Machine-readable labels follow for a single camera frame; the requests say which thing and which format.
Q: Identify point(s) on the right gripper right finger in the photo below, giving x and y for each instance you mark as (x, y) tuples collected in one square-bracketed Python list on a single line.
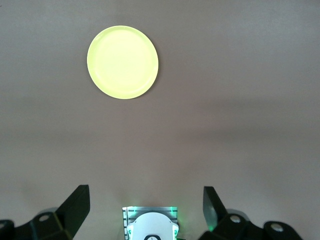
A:
[(225, 227)]

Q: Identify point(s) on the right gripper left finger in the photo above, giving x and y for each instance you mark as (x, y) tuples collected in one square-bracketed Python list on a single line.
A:
[(62, 222)]

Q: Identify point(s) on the metal base mounting plate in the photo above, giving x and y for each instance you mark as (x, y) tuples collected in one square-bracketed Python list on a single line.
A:
[(130, 212)]

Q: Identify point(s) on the yellow round plate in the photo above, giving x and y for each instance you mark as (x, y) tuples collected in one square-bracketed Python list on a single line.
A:
[(122, 62)]

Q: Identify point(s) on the brown table cover sheet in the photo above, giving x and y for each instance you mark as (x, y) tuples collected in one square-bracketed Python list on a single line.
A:
[(225, 125)]

